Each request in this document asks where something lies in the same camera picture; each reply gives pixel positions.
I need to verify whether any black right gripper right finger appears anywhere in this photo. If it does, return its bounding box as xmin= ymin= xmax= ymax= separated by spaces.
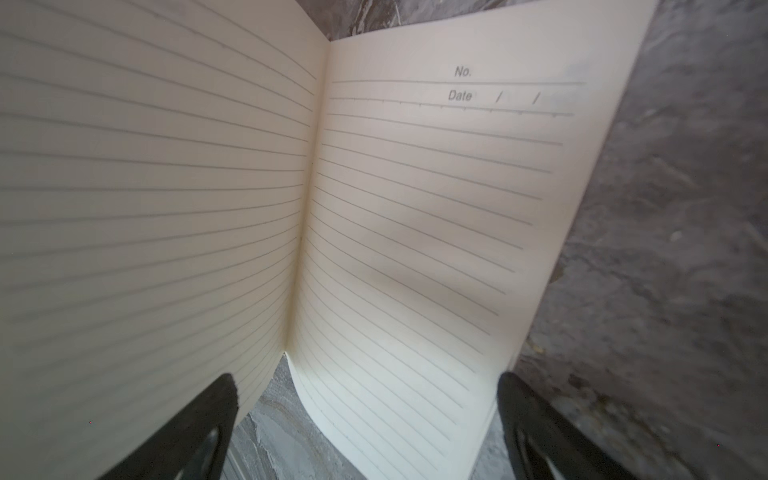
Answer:
xmin=497 ymin=372 xmax=635 ymax=479

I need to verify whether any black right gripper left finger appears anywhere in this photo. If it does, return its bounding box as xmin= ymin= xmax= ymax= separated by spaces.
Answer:
xmin=102 ymin=373 xmax=239 ymax=480

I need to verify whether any cream lined notebook with holes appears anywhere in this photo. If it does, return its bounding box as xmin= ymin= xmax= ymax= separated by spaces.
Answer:
xmin=1 ymin=1 xmax=657 ymax=479

